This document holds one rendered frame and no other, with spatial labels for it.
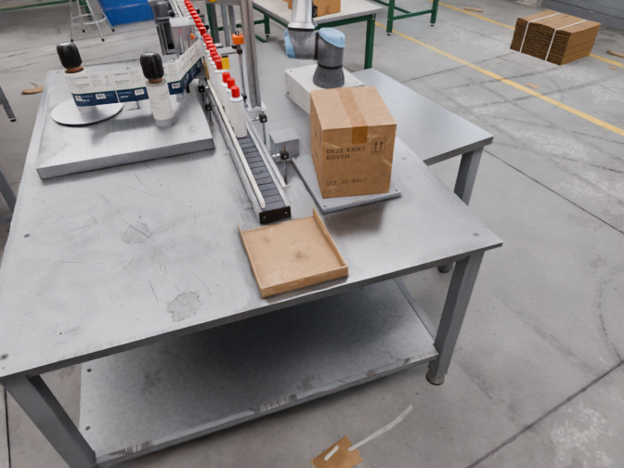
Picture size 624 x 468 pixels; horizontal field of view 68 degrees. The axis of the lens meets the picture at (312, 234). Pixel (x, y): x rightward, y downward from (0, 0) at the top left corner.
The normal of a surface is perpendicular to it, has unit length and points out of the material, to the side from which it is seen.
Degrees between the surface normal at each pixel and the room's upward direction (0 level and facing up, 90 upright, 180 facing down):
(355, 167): 90
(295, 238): 0
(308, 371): 1
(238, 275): 0
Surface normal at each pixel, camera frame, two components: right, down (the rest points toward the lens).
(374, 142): 0.13, 0.64
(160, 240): -0.01, -0.76
